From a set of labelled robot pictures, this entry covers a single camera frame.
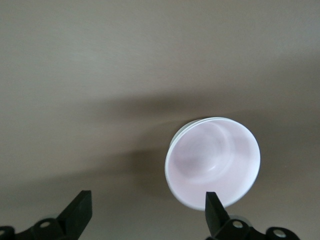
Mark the brown table cover sheet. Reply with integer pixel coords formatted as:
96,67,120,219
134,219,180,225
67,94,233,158
0,0,320,240

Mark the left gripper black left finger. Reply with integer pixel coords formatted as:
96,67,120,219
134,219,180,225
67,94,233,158
0,189,94,240

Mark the pink bowl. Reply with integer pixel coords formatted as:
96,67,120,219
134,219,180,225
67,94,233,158
164,116,262,211

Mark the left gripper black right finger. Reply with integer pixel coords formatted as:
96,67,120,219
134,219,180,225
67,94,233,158
205,191,300,240

